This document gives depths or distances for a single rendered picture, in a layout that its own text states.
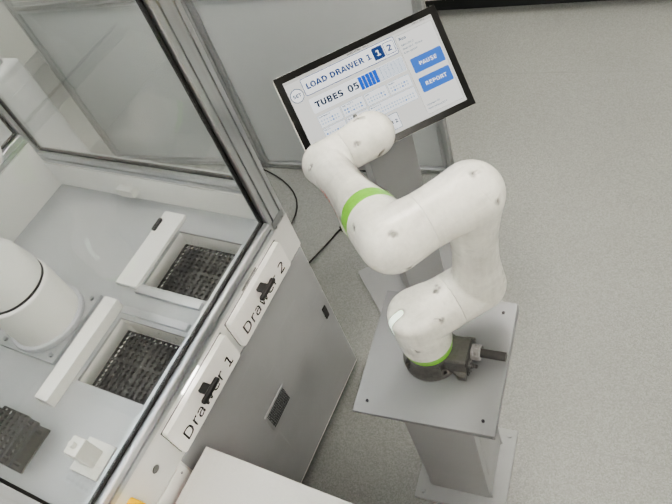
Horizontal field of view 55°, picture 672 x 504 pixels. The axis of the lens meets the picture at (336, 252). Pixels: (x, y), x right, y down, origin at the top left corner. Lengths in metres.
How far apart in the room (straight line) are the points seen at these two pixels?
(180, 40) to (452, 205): 0.71
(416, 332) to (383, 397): 0.27
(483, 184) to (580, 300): 1.60
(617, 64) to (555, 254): 1.23
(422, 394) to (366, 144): 0.63
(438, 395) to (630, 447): 0.95
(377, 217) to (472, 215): 0.16
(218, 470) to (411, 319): 0.65
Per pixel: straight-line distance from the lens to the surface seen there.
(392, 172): 2.18
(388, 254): 1.11
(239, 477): 1.73
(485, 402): 1.62
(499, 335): 1.69
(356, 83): 1.95
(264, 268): 1.81
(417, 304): 1.48
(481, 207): 1.14
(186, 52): 1.51
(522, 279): 2.75
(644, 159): 3.18
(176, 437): 1.69
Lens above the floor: 2.25
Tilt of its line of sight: 49 degrees down
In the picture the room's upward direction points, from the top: 24 degrees counter-clockwise
